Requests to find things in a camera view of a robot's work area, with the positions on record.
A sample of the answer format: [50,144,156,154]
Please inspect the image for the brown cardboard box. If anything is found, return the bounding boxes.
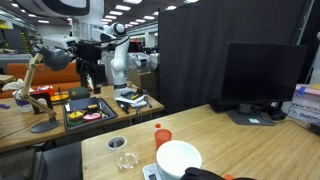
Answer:
[128,68,159,99]

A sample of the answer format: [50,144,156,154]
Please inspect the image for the white table cable grommet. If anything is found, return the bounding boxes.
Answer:
[105,135,128,151]

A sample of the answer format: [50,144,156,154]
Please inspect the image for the dark grey chair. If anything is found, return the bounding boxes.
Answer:
[33,141,84,180]

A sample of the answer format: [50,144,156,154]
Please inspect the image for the yellow orange dish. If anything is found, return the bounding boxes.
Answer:
[49,93,70,104]

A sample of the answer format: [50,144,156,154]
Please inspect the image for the black computer monitor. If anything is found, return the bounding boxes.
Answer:
[218,41,309,127]

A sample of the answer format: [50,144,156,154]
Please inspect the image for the white kitchen scale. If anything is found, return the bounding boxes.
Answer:
[142,162,164,180]

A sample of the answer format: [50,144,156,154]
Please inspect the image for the yellow toy block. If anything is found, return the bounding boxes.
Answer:
[68,110,85,122]

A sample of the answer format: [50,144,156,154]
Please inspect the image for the black curtain divider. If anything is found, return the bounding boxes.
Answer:
[157,0,316,115]

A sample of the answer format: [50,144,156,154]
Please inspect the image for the black frame stand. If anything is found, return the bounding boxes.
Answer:
[30,92,54,115]

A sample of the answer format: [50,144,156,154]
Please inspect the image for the red box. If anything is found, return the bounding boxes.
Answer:
[31,85,56,98]

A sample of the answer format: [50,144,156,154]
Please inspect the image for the pile of papers and tools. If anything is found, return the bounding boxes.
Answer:
[114,88,153,114]

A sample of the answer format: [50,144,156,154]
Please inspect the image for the clear plastic bottle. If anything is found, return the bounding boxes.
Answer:
[13,89,34,114]

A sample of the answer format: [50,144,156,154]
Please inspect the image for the wooden desk lamp grey head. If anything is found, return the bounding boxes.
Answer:
[18,44,72,134]

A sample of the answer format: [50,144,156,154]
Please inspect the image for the white bowl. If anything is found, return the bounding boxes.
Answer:
[155,140,203,179]

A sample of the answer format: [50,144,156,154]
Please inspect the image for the clear storage bins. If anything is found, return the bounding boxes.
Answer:
[128,52,160,73]

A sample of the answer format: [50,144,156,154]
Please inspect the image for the dark green box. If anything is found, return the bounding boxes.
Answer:
[67,87,91,100]

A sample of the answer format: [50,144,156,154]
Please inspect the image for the pink toy block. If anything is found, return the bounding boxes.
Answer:
[83,112,103,123]

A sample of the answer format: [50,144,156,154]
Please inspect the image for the white printed box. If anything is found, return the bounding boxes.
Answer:
[287,83,320,125]

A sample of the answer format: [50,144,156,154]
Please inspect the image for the orange plastic cup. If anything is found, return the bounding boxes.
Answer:
[154,128,173,150]

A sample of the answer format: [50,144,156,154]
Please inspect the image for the orange sofa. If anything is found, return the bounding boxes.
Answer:
[0,62,88,99]

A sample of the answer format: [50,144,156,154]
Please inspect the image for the black desk item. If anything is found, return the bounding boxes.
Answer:
[269,109,288,121]

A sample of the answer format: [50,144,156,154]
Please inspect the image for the black rounded object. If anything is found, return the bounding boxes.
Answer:
[179,167,258,180]

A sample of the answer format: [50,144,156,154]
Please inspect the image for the black tray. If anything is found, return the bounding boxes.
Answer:
[62,97,118,132]

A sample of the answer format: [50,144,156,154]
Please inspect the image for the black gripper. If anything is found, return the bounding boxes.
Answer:
[75,43,107,95]

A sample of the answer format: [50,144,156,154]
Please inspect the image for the black and yellow toy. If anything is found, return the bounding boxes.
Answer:
[86,103,100,114]

